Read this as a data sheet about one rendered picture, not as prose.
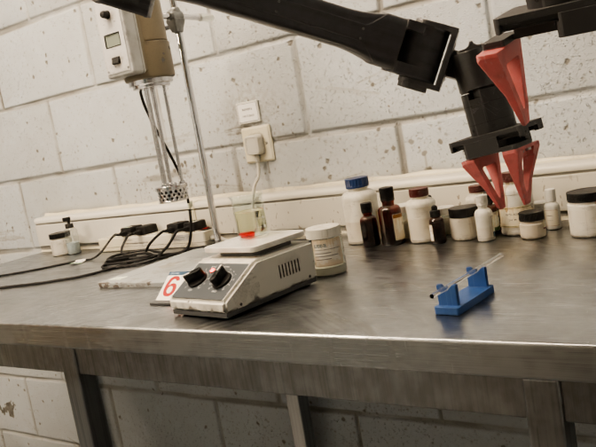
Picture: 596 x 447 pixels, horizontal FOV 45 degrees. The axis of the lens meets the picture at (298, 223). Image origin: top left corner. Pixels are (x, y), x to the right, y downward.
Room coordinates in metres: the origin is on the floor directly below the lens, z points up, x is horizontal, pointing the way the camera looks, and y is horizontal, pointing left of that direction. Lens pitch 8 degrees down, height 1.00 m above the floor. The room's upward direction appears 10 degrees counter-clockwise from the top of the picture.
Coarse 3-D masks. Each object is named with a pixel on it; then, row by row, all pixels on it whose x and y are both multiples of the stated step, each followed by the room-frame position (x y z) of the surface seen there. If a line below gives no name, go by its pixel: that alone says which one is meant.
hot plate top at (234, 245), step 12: (228, 240) 1.14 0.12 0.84; (240, 240) 1.12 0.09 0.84; (252, 240) 1.10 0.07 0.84; (264, 240) 1.07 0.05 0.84; (276, 240) 1.07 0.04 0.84; (288, 240) 1.09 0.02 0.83; (216, 252) 1.09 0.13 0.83; (228, 252) 1.07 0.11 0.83; (240, 252) 1.05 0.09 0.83; (252, 252) 1.04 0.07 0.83
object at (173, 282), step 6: (174, 276) 1.20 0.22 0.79; (180, 276) 1.19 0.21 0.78; (168, 282) 1.20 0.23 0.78; (174, 282) 1.19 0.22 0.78; (180, 282) 1.18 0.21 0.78; (162, 288) 1.19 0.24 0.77; (168, 288) 1.18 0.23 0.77; (174, 288) 1.18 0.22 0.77; (162, 294) 1.18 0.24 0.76; (168, 294) 1.17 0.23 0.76
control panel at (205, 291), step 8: (200, 264) 1.10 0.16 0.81; (208, 264) 1.08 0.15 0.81; (216, 264) 1.07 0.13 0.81; (224, 264) 1.06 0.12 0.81; (232, 264) 1.05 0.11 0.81; (240, 264) 1.04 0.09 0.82; (208, 272) 1.06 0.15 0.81; (232, 272) 1.03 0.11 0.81; (240, 272) 1.02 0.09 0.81; (184, 280) 1.08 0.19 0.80; (208, 280) 1.04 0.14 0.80; (232, 280) 1.01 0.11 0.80; (184, 288) 1.06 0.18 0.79; (192, 288) 1.05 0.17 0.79; (200, 288) 1.04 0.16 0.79; (208, 288) 1.02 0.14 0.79; (224, 288) 1.00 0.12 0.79; (176, 296) 1.05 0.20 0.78; (184, 296) 1.04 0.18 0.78; (192, 296) 1.03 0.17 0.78; (200, 296) 1.02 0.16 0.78; (208, 296) 1.01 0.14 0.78; (216, 296) 0.99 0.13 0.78; (224, 296) 0.98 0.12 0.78
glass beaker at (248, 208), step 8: (248, 192) 1.11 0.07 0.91; (256, 192) 1.12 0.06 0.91; (232, 200) 1.12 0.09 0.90; (240, 200) 1.11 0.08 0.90; (248, 200) 1.11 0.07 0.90; (256, 200) 1.11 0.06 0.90; (232, 208) 1.12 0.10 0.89; (240, 208) 1.11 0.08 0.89; (248, 208) 1.11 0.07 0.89; (256, 208) 1.11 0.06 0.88; (264, 208) 1.13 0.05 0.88; (240, 216) 1.11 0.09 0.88; (248, 216) 1.11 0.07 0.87; (256, 216) 1.11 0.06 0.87; (264, 216) 1.12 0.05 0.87; (240, 224) 1.11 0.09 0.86; (248, 224) 1.11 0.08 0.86; (256, 224) 1.11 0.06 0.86; (264, 224) 1.12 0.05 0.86; (240, 232) 1.12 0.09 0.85; (248, 232) 1.11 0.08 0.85; (256, 232) 1.11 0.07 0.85; (264, 232) 1.12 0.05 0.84
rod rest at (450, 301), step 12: (480, 276) 0.89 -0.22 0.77; (456, 288) 0.82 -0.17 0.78; (468, 288) 0.89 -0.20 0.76; (480, 288) 0.88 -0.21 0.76; (492, 288) 0.89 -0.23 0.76; (444, 300) 0.83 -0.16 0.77; (456, 300) 0.82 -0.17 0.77; (468, 300) 0.84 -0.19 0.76; (480, 300) 0.86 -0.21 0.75; (444, 312) 0.83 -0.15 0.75; (456, 312) 0.82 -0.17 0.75
